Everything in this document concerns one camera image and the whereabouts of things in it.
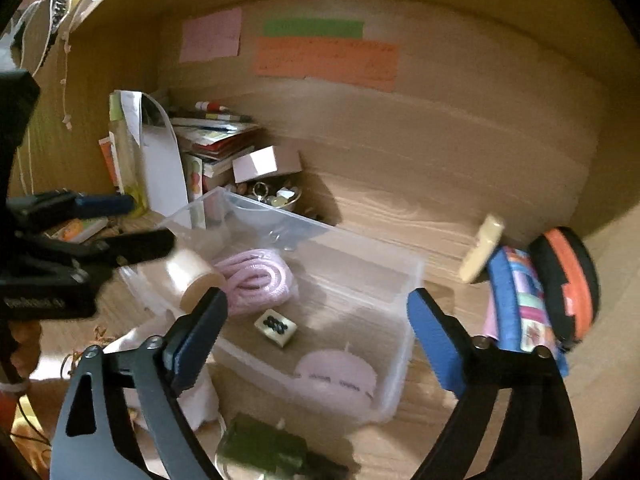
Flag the thin orange booklet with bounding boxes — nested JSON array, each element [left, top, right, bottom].
[[97, 137, 119, 188]]

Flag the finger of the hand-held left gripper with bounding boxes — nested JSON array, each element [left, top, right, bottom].
[[7, 190, 136, 220], [30, 228, 176, 267]]

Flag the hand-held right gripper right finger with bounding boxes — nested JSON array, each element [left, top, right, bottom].
[[407, 287, 583, 480]]

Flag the small white cardboard box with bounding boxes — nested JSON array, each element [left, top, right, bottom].
[[232, 146, 302, 184]]

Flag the green paper note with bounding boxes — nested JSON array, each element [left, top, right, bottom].
[[263, 19, 365, 39]]

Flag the clear plastic storage box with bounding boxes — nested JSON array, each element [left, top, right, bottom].
[[120, 187, 426, 423]]

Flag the flat pink pouch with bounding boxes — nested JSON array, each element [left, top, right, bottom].
[[483, 304, 502, 343]]

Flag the dark green spray bottle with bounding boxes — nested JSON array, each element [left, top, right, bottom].
[[216, 412, 351, 480]]

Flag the white hanging string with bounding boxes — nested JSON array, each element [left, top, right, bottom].
[[59, 0, 77, 131]]

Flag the orange paper note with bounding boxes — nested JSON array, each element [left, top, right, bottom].
[[253, 37, 399, 93]]

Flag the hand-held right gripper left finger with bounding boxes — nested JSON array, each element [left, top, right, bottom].
[[49, 286, 229, 480]]

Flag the cream lotion tube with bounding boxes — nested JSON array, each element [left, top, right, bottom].
[[459, 214, 506, 283]]

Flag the gold ribbon tangle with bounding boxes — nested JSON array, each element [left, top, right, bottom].
[[62, 327, 110, 377]]

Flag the white paper bag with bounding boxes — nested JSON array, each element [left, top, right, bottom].
[[110, 90, 190, 217]]

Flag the pink paper note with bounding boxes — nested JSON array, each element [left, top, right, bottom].
[[179, 7, 243, 63]]

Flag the black beaded strap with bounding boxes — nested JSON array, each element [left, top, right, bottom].
[[42, 0, 69, 68]]

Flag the blue patchwork pouch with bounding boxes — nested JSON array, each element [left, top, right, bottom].
[[484, 246, 571, 378]]

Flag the colourful printed card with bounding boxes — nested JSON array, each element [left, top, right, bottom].
[[45, 217, 108, 244]]

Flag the cream mahjong tile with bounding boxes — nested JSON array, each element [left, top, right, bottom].
[[254, 308, 298, 348]]

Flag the cream tape roll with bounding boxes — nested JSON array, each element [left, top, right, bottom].
[[167, 249, 226, 311]]

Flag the black orange zipper case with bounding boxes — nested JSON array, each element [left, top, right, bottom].
[[529, 227, 601, 356]]

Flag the stack of books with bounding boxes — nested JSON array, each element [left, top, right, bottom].
[[170, 110, 261, 181]]

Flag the wooden desktop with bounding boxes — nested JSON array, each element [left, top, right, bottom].
[[20, 160, 640, 480]]

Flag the pink coiled cord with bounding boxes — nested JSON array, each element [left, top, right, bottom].
[[212, 247, 301, 317]]

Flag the metal bowl of trinkets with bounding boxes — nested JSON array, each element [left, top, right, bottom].
[[235, 180, 303, 216]]

